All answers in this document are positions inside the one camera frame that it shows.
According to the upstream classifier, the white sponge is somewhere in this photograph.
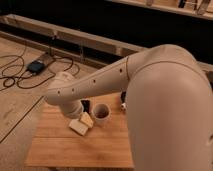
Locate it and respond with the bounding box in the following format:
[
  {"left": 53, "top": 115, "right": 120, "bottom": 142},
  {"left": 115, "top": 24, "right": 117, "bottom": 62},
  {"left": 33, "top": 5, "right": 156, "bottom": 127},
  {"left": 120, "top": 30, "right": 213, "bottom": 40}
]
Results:
[{"left": 69, "top": 119, "right": 88, "bottom": 136}]

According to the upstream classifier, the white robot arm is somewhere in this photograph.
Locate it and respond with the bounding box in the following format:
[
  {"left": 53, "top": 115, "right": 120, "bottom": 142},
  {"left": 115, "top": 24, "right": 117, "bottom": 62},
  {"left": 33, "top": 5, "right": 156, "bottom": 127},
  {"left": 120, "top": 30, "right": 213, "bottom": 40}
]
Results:
[{"left": 45, "top": 44, "right": 213, "bottom": 171}]

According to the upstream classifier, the black phone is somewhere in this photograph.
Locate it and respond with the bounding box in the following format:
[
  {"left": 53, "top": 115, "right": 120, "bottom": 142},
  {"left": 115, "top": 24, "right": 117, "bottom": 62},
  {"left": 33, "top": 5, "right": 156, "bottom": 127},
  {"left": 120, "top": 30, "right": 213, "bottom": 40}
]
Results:
[{"left": 81, "top": 100, "right": 90, "bottom": 113}]

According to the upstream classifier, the white cup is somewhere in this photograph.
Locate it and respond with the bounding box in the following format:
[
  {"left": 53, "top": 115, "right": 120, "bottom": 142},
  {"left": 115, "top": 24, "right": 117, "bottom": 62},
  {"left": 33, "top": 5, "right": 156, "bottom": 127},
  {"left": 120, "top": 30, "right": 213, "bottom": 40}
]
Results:
[{"left": 91, "top": 103, "right": 111, "bottom": 126}]

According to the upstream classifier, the wooden table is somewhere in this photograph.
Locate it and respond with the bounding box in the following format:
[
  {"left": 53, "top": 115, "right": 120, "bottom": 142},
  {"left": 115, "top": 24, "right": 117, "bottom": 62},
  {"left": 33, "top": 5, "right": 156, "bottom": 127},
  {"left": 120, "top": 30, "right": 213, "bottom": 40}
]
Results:
[{"left": 25, "top": 93, "right": 133, "bottom": 169}]

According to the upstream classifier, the black bowl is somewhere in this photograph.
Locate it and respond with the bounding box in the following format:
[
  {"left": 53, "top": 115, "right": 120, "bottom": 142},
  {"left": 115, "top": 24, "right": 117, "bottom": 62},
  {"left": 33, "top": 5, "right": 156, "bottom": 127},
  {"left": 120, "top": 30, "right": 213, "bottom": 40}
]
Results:
[{"left": 120, "top": 92, "right": 126, "bottom": 103}]

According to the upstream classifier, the blue power adapter box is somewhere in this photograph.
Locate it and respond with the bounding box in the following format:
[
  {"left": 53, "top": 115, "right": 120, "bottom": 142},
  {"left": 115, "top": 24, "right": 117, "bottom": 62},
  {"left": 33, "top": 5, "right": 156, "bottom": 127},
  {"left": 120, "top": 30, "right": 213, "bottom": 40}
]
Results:
[{"left": 27, "top": 61, "right": 45, "bottom": 74}]

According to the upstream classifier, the wooden shelf rail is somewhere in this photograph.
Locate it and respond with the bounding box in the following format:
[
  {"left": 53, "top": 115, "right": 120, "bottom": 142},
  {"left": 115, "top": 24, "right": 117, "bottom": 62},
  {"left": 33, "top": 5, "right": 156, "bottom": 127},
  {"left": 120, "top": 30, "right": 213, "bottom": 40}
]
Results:
[{"left": 0, "top": 14, "right": 213, "bottom": 72}]

